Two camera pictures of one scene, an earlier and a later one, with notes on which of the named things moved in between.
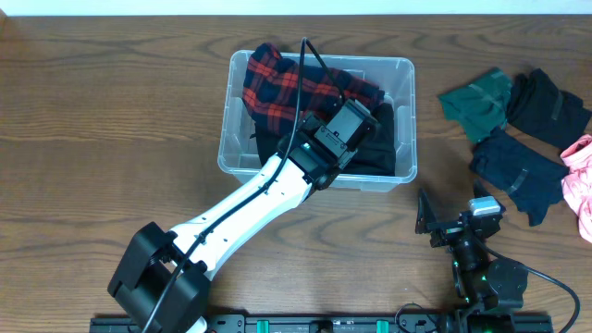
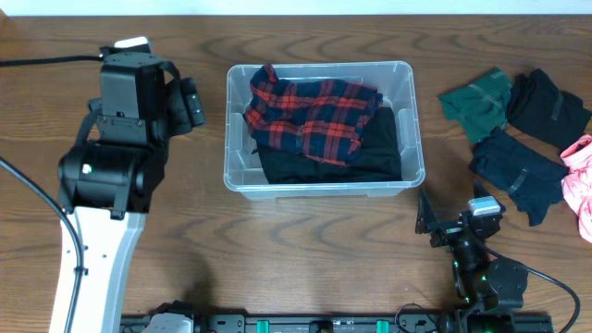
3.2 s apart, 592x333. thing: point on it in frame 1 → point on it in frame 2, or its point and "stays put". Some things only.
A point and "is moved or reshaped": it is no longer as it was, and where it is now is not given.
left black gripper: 375,128 → 186,104
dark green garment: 481,104 stays put
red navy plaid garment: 272,86 is moved or reshaped
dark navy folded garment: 518,174 stays put
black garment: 541,111 stays put
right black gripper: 427,224 stays put
